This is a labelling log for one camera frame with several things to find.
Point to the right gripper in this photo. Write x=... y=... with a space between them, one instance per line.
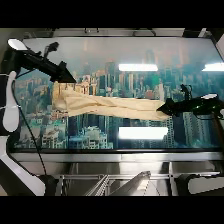
x=170 y=107

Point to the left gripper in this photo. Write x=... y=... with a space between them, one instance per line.
x=62 y=72

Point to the cream shirt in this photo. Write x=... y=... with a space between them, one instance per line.
x=106 y=105

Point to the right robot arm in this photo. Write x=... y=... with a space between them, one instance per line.
x=205 y=106

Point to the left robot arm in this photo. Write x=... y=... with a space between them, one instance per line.
x=16 y=100

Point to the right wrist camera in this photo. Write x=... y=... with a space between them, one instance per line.
x=186 y=93

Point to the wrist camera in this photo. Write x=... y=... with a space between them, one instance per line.
x=186 y=93
x=50 y=48

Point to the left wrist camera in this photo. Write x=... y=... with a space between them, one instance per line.
x=50 y=48

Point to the silver frame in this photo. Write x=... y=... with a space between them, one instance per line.
x=113 y=173

